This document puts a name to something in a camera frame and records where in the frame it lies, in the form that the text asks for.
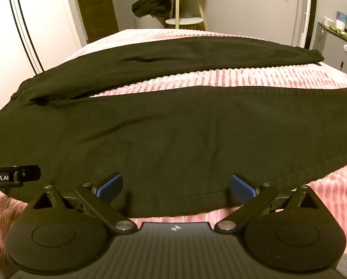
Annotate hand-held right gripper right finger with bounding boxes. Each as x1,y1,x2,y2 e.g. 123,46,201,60
214,173,323,235

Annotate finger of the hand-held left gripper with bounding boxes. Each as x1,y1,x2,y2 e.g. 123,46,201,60
18,165,42,182

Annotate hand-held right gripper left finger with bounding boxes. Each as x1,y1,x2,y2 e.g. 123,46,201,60
25,172,137,235

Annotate black pants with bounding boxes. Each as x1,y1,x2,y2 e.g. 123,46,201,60
0,36,347,218

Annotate pink ribbed blanket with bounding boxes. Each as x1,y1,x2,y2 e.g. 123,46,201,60
0,28,347,258

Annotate white wardrobe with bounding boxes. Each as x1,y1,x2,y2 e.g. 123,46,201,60
0,0,88,124

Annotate grey cabinet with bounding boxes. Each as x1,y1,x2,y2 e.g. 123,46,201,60
311,22,347,81

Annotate dark brown door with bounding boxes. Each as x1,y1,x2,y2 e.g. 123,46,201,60
72,0,118,43

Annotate green leafy item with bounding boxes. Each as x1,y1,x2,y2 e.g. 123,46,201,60
330,26,347,39

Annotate black cloth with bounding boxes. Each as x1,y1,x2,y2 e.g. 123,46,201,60
132,0,173,19

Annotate tall white panel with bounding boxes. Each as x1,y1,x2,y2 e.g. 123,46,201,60
301,0,319,50

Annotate blue and white box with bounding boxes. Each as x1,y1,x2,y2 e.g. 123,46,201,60
335,11,347,31

